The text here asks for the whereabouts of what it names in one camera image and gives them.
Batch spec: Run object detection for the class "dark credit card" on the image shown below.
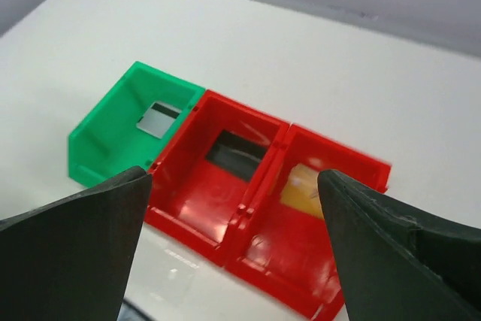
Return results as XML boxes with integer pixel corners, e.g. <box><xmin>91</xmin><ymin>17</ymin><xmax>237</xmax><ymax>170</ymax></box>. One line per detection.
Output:
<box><xmin>136</xmin><ymin>101</ymin><xmax>181</xmax><ymax>138</ymax></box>

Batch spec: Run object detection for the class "red plastic bin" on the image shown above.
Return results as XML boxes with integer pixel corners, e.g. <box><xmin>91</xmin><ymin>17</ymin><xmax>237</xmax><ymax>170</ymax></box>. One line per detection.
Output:
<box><xmin>226</xmin><ymin>125</ymin><xmax>391</xmax><ymax>320</ymax></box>
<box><xmin>145</xmin><ymin>90</ymin><xmax>289</xmax><ymax>265</ymax></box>

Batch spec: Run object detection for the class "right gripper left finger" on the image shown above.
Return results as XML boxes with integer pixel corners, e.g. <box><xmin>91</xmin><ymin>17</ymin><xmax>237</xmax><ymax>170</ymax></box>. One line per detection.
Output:
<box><xmin>1</xmin><ymin>166</ymin><xmax>153</xmax><ymax>320</ymax></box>

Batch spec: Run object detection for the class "green plastic bin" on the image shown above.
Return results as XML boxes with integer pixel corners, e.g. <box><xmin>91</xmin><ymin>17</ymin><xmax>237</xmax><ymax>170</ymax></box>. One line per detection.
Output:
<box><xmin>68</xmin><ymin>62</ymin><xmax>205</xmax><ymax>187</ymax></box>

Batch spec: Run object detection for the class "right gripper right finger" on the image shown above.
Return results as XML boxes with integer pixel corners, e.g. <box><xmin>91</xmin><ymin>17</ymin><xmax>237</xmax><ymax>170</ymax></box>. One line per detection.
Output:
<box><xmin>317</xmin><ymin>170</ymin><xmax>480</xmax><ymax>320</ymax></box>

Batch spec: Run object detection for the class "gold credit card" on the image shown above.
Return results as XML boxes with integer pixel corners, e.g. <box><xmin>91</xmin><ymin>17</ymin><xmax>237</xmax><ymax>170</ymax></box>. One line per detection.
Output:
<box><xmin>280</xmin><ymin>164</ymin><xmax>324</xmax><ymax>220</ymax></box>

